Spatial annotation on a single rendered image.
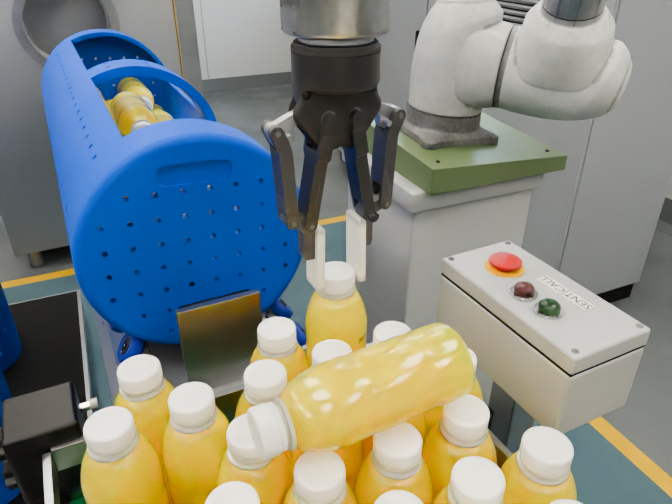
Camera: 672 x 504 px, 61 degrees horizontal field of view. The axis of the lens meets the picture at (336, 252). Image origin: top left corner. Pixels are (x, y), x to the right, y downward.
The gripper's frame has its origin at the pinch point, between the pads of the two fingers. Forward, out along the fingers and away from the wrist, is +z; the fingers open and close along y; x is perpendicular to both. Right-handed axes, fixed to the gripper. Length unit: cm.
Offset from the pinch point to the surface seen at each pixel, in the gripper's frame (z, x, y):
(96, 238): 1.5, -16.8, 21.1
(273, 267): 10.7, -16.8, 0.9
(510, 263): 3.7, 4.9, -18.9
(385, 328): 7.0, 5.2, -3.0
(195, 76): 16, -158, -24
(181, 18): -3, -158, -22
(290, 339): 7.5, 1.9, 6.0
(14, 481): 20.5, -4.8, 34.0
